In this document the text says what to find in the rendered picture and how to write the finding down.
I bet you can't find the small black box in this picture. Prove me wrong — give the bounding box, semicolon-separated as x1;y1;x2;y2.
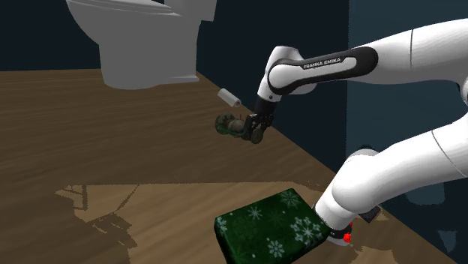
359;205;382;224

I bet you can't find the green snowflake robot stand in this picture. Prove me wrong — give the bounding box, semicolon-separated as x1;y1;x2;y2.
214;187;329;264

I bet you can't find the white paper roll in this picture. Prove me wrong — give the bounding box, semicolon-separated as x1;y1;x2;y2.
217;88;242;109

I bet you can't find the green brown toy figure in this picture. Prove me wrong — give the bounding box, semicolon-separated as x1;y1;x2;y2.
214;112;265;145

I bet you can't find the grey toilet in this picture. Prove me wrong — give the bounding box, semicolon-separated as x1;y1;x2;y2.
65;0;218;91

